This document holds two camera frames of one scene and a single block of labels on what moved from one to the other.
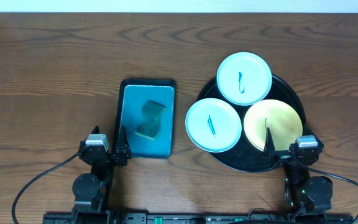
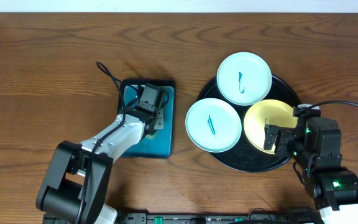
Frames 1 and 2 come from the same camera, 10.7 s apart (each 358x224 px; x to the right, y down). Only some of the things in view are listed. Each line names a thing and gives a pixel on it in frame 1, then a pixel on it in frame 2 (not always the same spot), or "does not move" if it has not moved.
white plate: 213,125 does not move
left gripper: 110,156 -> 158,119
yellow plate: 283,121 does not move
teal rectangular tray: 146,111 does not move
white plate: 244,78 does not move
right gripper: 270,147 -> 285,137
